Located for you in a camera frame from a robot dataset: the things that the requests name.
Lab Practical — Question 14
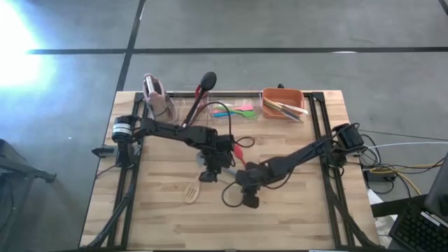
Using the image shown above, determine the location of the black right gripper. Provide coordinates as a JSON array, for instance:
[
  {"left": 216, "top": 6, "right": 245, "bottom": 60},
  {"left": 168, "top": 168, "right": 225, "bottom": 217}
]
[{"left": 234, "top": 160, "right": 281, "bottom": 210}]

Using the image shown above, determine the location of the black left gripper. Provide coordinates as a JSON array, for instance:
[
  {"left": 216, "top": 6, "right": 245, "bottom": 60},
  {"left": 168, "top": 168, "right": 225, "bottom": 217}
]
[{"left": 197, "top": 134, "right": 236, "bottom": 183}]

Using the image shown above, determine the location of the small red silicone spatula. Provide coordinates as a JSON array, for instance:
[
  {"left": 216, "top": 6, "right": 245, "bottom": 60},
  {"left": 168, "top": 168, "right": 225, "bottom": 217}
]
[{"left": 233, "top": 143, "right": 248, "bottom": 167}]

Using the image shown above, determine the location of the green silicone spoon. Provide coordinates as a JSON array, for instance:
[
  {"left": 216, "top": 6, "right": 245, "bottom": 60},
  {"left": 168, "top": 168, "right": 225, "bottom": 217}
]
[{"left": 217, "top": 108, "right": 257, "bottom": 119}]

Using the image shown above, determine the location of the pink silicone spatula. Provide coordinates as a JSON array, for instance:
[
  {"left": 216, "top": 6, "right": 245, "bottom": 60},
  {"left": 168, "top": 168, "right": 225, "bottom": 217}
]
[{"left": 212, "top": 103, "right": 255, "bottom": 115}]

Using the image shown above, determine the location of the cream handled knife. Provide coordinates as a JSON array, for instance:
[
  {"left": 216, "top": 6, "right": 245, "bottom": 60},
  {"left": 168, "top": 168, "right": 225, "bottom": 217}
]
[
  {"left": 262, "top": 97, "right": 293, "bottom": 115},
  {"left": 264, "top": 101, "right": 298, "bottom": 120},
  {"left": 278, "top": 102, "right": 309, "bottom": 116}
]

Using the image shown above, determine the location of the grey handled knife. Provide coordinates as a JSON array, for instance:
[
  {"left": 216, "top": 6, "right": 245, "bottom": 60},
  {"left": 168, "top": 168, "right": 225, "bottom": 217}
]
[{"left": 279, "top": 106, "right": 304, "bottom": 123}]

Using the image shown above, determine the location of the black spoon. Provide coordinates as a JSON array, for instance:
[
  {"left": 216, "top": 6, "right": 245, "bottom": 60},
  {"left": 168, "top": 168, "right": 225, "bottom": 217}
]
[{"left": 181, "top": 71, "right": 218, "bottom": 129}]

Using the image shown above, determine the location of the wooden slotted spatula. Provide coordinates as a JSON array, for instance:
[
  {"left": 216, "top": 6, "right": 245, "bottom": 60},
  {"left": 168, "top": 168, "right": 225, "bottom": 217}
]
[{"left": 183, "top": 174, "right": 203, "bottom": 204}]

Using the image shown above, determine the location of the clear plastic bin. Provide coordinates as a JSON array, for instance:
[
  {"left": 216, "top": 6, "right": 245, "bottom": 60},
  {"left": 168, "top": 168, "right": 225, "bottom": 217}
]
[
  {"left": 172, "top": 90, "right": 213, "bottom": 129},
  {"left": 208, "top": 92, "right": 264, "bottom": 123}
]

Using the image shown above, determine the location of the orange plastic bin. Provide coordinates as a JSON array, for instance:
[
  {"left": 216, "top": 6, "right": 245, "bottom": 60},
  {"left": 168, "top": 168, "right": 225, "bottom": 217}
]
[{"left": 261, "top": 87, "right": 306, "bottom": 120}]

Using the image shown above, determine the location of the black power box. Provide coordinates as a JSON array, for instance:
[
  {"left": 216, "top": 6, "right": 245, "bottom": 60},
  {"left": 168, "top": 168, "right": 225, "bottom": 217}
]
[{"left": 363, "top": 167, "right": 398, "bottom": 183}]

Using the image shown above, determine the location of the white paper sheet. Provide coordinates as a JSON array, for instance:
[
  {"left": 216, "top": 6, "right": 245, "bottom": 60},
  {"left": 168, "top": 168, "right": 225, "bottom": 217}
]
[{"left": 367, "top": 188, "right": 398, "bottom": 242}]

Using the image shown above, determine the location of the black flat bar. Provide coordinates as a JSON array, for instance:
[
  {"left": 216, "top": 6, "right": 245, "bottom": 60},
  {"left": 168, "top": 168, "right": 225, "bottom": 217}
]
[{"left": 370, "top": 194, "right": 438, "bottom": 218}]

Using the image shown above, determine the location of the black laptop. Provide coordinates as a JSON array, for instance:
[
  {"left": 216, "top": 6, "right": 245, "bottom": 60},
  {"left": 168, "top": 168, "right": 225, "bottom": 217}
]
[{"left": 388, "top": 152, "right": 448, "bottom": 252}]

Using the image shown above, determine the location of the black chair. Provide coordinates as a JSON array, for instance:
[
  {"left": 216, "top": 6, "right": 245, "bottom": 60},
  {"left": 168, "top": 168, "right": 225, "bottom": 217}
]
[{"left": 0, "top": 138, "right": 57, "bottom": 252}]

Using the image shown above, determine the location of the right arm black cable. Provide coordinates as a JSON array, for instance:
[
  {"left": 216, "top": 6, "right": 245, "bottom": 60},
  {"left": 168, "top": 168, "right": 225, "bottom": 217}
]
[{"left": 220, "top": 180, "right": 248, "bottom": 209}]

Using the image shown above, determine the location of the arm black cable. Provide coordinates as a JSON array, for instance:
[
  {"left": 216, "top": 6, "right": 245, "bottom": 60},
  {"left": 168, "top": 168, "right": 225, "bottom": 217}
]
[
  {"left": 220, "top": 180, "right": 248, "bottom": 209},
  {"left": 209, "top": 100, "right": 256, "bottom": 149}
]

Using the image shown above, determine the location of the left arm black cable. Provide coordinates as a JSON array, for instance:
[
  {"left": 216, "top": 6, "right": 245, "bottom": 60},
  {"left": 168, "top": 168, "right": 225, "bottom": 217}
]
[{"left": 209, "top": 100, "right": 256, "bottom": 149}]

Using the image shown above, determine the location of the yellow cable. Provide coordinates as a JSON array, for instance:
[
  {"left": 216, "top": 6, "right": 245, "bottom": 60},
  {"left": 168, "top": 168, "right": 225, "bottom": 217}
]
[{"left": 370, "top": 163, "right": 445, "bottom": 197}]

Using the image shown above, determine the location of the white cable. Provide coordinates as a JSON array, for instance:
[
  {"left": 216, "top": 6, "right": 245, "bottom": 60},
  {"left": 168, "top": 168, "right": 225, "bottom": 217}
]
[{"left": 365, "top": 141, "right": 448, "bottom": 151}]

